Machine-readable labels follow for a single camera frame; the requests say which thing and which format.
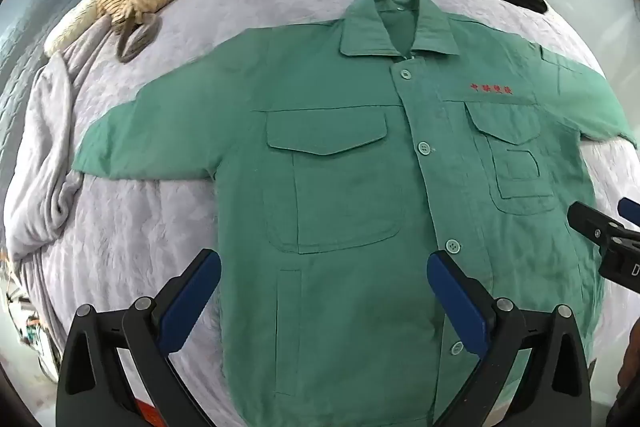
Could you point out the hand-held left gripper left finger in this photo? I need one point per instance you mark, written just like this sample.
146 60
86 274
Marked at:
192 297

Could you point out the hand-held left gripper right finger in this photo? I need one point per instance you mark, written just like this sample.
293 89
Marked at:
457 302

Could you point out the blue-grey quilted headboard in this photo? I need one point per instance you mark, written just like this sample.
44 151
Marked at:
30 22

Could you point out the grey fleece blanket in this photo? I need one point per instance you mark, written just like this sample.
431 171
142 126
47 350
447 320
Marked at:
45 147

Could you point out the cream pillow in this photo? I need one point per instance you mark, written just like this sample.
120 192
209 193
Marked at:
70 29

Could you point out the green work jacket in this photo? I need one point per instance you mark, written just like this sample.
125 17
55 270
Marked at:
350 207

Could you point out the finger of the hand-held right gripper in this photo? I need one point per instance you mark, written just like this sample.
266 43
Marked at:
631 209
592 222

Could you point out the lavender embossed bedspread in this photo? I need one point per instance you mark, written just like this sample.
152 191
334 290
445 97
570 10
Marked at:
150 217

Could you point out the red box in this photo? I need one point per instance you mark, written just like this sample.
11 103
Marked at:
141 414

